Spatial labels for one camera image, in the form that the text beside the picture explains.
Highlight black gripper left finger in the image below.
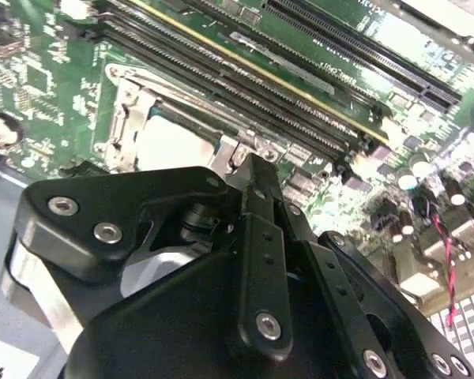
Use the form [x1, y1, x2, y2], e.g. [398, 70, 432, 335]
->
[0, 152, 295, 362]

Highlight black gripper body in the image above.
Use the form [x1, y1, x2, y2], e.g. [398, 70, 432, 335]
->
[65, 252, 363, 379]

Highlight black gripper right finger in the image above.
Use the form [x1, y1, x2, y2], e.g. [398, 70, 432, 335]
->
[265, 162, 474, 379]

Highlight silver CPU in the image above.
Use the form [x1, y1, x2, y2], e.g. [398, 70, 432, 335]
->
[132, 112, 226, 173]

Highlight metal socket cover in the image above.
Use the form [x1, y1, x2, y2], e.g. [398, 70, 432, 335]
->
[110, 73, 269, 174]

